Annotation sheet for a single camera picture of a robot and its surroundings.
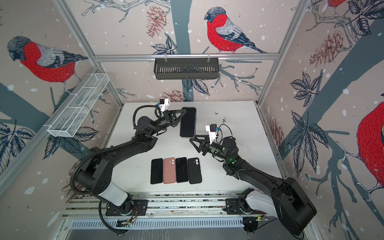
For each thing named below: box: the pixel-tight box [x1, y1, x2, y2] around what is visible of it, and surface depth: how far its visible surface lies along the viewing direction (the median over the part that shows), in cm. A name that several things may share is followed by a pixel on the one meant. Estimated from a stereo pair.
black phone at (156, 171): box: [150, 158, 163, 185], surface depth 89 cm
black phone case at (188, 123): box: [179, 107, 197, 139], surface depth 70 cm
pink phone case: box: [163, 157, 177, 184], surface depth 87 cm
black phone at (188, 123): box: [180, 107, 197, 138], surface depth 70 cm
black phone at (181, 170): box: [175, 157, 189, 183], surface depth 85 cm
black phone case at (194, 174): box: [187, 157, 202, 184], surface depth 88 cm
